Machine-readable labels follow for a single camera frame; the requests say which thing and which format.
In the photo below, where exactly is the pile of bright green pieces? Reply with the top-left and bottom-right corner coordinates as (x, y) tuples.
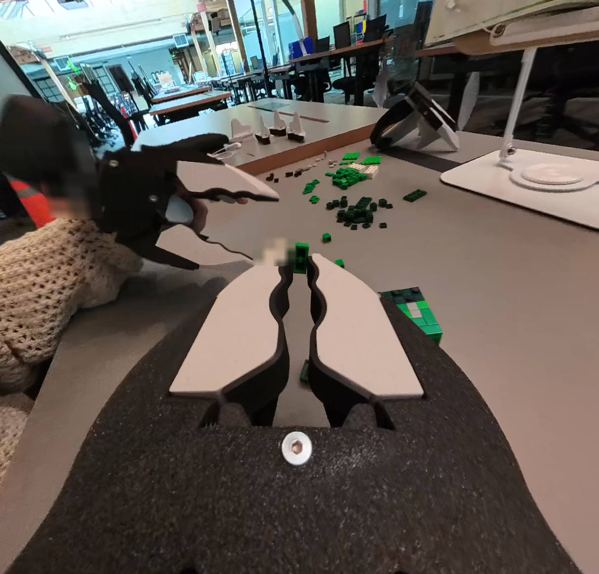
(302, 152), (382, 205)

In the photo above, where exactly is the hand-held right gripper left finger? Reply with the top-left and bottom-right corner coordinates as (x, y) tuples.
(169, 265), (294, 401)

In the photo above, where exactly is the orange safety vest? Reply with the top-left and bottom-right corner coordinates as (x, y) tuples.
(8, 176), (56, 228)

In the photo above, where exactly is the person's left hand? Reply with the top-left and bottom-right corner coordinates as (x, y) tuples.
(188, 198), (210, 236)

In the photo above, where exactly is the wooden work table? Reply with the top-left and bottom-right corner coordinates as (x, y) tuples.
(150, 85), (232, 116)

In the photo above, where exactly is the black white wedge device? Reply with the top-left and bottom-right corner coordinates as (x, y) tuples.
(370, 83), (460, 153)

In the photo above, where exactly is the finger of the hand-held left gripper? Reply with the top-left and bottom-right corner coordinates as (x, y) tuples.
(175, 161), (280, 203)
(157, 228), (256, 268)

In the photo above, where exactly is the black pole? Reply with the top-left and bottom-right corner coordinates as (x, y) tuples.
(243, 0), (272, 100)

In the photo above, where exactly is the long wooden desk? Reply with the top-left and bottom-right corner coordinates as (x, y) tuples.
(269, 38), (394, 102)

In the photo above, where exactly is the pile of dark green pieces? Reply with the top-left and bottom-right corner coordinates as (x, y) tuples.
(325, 195), (394, 231)

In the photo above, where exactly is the person's left forearm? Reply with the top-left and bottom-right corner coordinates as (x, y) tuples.
(0, 218), (143, 392)

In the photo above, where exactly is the black office chair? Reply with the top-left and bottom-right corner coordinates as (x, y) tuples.
(361, 15), (390, 46)
(330, 21), (363, 106)

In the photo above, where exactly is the pile of black grey pieces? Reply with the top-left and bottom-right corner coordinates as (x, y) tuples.
(266, 150), (338, 182)

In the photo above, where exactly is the green lego block model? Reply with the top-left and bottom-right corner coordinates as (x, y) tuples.
(379, 286), (443, 345)

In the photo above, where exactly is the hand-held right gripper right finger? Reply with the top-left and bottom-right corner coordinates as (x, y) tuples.
(306, 253), (425, 402)

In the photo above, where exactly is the grey wood-edged table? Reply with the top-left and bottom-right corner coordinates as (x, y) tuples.
(133, 98), (394, 174)

